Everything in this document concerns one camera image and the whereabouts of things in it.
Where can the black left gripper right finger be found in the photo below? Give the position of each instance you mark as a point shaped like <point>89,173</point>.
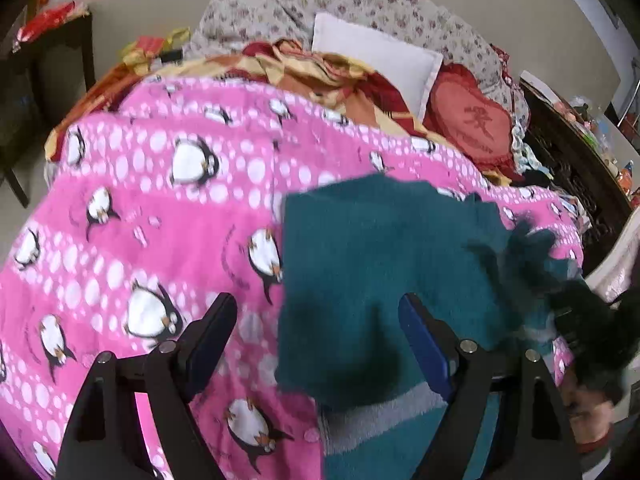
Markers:
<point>512,400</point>

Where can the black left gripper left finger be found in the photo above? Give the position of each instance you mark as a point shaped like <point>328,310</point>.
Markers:
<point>103,438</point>

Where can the teal grey striped sweater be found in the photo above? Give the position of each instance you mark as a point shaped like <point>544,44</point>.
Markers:
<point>350,251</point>

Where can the person right hand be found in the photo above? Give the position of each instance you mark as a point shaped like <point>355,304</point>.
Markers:
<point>590,412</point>

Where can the dark carved wooden cabinet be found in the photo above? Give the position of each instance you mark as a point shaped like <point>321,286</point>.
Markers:
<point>579,170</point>

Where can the red heart cushion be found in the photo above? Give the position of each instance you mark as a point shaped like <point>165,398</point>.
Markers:
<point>477,126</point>

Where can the pink penguin blanket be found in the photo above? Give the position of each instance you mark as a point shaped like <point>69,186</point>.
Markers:
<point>166,202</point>

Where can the white square pillow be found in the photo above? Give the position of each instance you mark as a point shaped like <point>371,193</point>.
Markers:
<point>410,69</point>

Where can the dark wooden side table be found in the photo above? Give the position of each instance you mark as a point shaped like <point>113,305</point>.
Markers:
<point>25,106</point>

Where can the red yellow patterned blanket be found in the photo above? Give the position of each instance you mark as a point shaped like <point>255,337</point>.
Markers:
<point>358,91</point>

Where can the red bag on table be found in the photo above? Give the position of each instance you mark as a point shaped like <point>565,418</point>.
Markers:
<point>50,19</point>

